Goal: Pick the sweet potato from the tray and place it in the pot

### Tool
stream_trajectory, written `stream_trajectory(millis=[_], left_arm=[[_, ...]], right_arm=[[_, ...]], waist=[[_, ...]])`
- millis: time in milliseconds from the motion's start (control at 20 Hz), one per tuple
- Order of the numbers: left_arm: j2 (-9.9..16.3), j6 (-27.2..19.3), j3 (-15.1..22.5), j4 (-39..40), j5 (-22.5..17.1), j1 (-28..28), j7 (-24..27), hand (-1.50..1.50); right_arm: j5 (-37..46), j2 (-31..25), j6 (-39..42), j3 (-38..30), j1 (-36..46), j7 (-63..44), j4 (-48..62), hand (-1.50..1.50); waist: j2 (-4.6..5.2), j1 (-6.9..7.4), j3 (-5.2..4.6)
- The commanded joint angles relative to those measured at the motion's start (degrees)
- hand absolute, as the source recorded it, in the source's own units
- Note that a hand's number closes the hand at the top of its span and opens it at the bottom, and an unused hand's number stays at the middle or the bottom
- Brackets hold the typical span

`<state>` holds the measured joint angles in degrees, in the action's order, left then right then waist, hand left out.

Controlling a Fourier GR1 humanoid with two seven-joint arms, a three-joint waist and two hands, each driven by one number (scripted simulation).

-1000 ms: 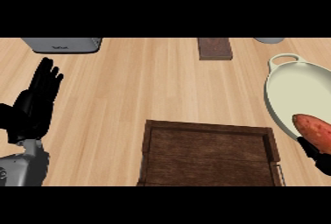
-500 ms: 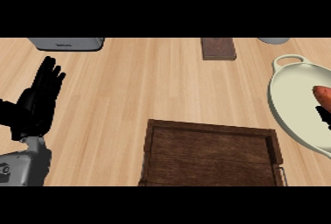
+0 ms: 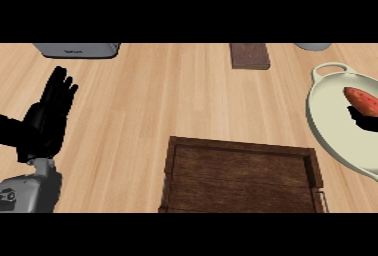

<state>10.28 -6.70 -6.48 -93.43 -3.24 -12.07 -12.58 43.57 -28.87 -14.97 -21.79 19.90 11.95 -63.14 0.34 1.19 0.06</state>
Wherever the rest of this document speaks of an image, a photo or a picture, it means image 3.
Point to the grey appliance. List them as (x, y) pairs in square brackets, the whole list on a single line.
[(79, 50)]

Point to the orange sweet potato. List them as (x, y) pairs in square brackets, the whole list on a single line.
[(364, 100)]

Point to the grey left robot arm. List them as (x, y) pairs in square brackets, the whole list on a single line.
[(30, 190)]

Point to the dark wooden tray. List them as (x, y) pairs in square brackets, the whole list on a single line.
[(241, 180)]

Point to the brown wooden block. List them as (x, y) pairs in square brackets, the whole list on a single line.
[(250, 56)]

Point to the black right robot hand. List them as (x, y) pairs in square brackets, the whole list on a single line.
[(365, 120)]

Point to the cream oval pot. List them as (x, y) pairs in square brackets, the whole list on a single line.
[(340, 126)]

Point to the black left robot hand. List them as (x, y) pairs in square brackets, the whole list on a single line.
[(47, 115)]

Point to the grey round container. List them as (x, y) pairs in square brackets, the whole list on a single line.
[(314, 46)]

